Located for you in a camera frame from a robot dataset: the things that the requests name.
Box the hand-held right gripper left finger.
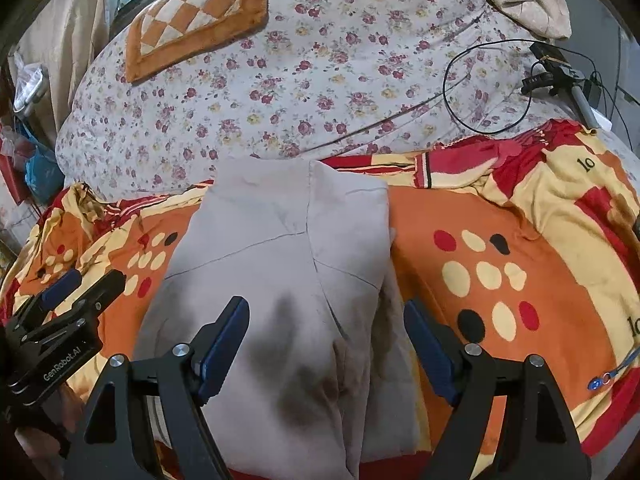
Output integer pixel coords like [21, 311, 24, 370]
[62, 296, 251, 480]

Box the red bag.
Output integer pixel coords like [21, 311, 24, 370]
[0, 150, 28, 206]

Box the orange checkered pillow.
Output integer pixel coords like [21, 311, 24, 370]
[124, 0, 271, 83]

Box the clear plastic bag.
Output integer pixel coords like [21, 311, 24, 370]
[12, 52, 51, 113]

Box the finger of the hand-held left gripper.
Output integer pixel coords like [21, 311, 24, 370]
[55, 270, 127, 318]
[5, 269, 83, 332]

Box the blue lanyard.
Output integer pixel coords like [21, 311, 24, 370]
[587, 345, 640, 392]

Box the blue plastic bag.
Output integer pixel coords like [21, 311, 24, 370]
[20, 125, 61, 191]

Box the black cable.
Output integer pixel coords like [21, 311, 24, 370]
[444, 40, 551, 136]

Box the beige curtain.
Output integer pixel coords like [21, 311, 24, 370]
[10, 0, 131, 126]

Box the orange red patterned blanket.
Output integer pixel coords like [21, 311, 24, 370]
[0, 117, 640, 480]

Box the beige grey hooded sweatshirt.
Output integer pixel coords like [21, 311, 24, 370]
[135, 157, 431, 480]

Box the black tripod stand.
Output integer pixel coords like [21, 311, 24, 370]
[520, 42, 601, 128]

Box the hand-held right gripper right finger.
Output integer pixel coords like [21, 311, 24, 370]
[403, 299, 593, 480]

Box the white floral quilt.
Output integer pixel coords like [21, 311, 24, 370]
[55, 0, 621, 196]

